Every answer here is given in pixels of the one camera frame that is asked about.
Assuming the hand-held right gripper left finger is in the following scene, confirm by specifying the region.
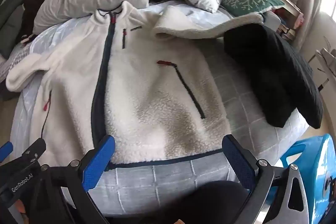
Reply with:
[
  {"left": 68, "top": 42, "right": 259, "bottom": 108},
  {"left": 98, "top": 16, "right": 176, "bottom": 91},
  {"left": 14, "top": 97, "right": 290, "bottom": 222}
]
[{"left": 31, "top": 135, "right": 116, "bottom": 224}]

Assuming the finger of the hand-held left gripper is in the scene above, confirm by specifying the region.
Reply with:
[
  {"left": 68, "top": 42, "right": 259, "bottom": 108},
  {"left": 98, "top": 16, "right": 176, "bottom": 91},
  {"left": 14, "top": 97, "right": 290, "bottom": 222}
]
[
  {"left": 0, "top": 141, "right": 13, "bottom": 161},
  {"left": 16, "top": 138, "right": 47, "bottom": 165}
]

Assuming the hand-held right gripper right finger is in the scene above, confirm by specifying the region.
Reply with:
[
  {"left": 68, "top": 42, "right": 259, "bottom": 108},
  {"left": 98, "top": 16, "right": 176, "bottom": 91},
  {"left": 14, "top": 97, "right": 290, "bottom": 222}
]
[{"left": 222, "top": 134, "right": 309, "bottom": 224}]

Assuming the white fleece jacket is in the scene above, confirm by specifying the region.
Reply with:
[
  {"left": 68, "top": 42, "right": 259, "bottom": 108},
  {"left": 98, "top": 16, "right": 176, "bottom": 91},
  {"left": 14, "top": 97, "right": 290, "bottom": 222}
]
[{"left": 6, "top": 0, "right": 231, "bottom": 169}]

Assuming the person's black pants leg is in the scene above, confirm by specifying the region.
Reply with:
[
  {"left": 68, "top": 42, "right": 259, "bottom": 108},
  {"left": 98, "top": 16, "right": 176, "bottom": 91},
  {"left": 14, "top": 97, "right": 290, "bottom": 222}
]
[{"left": 151, "top": 181, "right": 253, "bottom": 224}]

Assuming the bed with grey grid sheet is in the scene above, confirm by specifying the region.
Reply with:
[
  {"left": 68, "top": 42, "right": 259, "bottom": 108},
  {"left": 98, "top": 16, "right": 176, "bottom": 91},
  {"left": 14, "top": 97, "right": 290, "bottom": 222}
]
[{"left": 13, "top": 35, "right": 310, "bottom": 214}]

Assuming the blue plastic stool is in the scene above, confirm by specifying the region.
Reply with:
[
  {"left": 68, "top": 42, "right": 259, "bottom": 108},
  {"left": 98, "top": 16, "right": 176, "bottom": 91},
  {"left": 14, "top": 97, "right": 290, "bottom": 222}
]
[{"left": 280, "top": 133, "right": 336, "bottom": 224}]

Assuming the grey patterned cloth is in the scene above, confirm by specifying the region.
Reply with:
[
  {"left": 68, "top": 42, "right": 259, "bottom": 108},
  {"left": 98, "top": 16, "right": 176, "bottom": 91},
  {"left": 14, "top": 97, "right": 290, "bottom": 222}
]
[{"left": 0, "top": 43, "right": 33, "bottom": 81}]

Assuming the black jacket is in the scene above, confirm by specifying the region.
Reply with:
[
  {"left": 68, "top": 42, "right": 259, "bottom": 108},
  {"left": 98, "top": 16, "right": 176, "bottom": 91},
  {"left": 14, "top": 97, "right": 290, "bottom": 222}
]
[{"left": 224, "top": 23, "right": 324, "bottom": 128}]

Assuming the white folding rack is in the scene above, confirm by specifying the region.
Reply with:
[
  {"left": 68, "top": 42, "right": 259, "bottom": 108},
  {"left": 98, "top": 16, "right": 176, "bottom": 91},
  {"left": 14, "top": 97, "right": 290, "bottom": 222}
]
[{"left": 307, "top": 36, "right": 336, "bottom": 92}]

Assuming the row of books under desk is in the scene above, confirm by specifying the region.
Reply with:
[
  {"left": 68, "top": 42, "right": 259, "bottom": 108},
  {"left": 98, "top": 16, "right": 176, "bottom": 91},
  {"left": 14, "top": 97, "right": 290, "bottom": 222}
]
[{"left": 277, "top": 21, "right": 298, "bottom": 43}]

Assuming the dark brown garment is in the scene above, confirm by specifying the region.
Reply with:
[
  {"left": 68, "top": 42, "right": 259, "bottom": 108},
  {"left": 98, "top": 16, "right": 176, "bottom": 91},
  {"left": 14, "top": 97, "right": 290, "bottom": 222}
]
[{"left": 20, "top": 0, "right": 55, "bottom": 42}]

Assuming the light curtain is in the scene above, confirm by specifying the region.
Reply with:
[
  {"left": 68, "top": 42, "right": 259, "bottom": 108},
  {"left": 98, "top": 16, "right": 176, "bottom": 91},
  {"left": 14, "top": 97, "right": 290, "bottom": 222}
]
[{"left": 293, "top": 0, "right": 324, "bottom": 50}]

